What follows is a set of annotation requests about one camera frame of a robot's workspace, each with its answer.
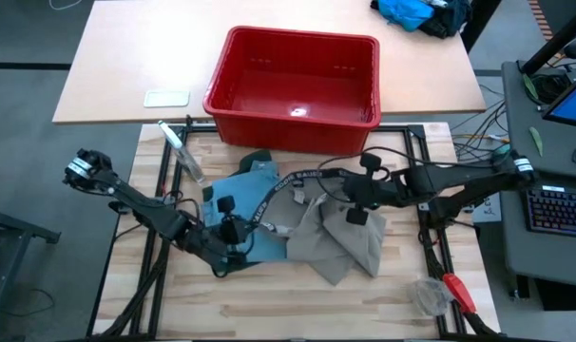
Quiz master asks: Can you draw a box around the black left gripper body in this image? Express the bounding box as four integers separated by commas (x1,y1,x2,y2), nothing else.
182,194,257,276

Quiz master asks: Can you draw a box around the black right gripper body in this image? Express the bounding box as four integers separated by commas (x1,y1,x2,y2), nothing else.
341,151,413,227

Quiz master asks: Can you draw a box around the light blue shirt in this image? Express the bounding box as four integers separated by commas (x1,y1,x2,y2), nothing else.
201,160,289,264

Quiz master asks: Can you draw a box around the beige khaki garment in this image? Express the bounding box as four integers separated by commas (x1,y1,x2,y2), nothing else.
259,176,388,287

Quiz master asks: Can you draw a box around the dark green button shirt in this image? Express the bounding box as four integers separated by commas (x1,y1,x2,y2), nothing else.
201,148,274,279

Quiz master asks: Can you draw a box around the red plastic laundry bin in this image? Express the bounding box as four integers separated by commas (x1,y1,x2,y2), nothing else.
202,26,382,157

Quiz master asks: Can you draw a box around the clear plastic water bottle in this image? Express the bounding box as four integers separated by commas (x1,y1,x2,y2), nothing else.
156,120,207,185

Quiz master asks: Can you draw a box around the white paper label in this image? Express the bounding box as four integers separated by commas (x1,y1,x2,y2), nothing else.
471,192,504,224

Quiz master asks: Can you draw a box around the crumpled clear plastic bag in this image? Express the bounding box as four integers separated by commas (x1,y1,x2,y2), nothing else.
410,278,456,318

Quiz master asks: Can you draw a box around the green leaf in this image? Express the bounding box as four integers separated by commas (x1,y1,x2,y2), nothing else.
528,125,545,158
522,73,540,104

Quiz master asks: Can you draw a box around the grey desk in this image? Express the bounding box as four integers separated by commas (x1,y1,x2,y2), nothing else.
498,168,576,290
500,60,576,181

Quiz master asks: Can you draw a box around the bright blue garment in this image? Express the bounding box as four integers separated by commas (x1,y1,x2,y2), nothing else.
371,0,435,33

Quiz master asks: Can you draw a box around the black backlit keyboard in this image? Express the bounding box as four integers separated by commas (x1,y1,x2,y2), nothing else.
523,182,576,238

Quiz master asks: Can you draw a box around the dark navy garment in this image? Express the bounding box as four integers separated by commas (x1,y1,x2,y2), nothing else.
418,0,474,40

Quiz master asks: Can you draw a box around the grey metal stand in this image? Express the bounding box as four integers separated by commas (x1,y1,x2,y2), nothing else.
0,192,62,333

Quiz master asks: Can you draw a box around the beige wooden table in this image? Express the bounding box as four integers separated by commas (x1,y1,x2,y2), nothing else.
52,0,488,124

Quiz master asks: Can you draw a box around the monitor with blue screen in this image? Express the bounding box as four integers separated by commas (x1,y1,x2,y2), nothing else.
542,66,576,130

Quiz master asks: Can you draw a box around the black monitor pole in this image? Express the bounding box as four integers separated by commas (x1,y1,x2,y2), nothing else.
519,2,576,76

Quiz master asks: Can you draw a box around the orange striped panel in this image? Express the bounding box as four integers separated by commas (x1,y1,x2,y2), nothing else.
528,0,555,42

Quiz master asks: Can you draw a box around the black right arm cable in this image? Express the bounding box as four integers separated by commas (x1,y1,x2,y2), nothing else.
316,145,508,205

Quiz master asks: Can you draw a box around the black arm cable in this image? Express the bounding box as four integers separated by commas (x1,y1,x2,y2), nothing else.
316,145,508,205
162,189,208,224

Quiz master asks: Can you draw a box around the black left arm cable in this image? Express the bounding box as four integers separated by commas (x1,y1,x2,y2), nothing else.
162,189,208,224

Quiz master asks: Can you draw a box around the black aluminium table frame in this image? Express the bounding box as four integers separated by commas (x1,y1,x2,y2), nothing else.
86,116,506,341

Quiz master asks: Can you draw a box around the floor cable bundle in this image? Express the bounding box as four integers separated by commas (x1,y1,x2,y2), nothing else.
451,85,512,162

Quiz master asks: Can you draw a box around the red-handled clamp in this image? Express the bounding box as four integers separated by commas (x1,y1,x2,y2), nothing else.
443,274,503,339

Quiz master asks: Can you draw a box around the black coiled cable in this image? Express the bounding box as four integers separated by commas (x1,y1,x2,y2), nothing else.
529,70,567,105

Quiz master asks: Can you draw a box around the white floor cable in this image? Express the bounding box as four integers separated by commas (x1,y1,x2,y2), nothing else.
48,0,84,11

